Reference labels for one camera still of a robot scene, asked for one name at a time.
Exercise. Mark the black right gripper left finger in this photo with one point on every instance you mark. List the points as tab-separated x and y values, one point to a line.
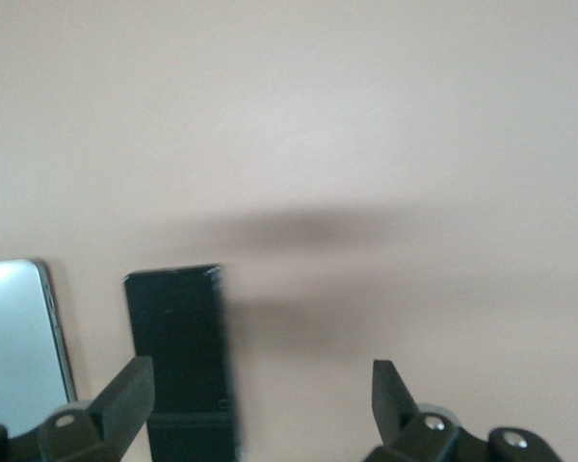
125	399

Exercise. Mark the black smartphone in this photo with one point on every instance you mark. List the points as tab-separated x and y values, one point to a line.
180	332

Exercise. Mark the silver closed laptop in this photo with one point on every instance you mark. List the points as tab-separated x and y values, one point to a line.
14	337

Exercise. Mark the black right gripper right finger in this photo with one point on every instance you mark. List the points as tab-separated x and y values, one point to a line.
390	404

